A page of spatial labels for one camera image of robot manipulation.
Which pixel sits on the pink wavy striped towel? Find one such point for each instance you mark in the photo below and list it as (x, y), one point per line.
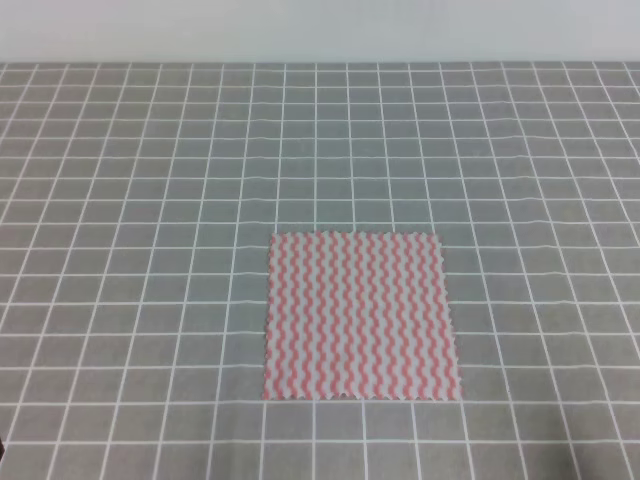
(361, 315)

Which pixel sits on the grey grid tablecloth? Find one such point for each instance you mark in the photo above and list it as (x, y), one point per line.
(137, 206)

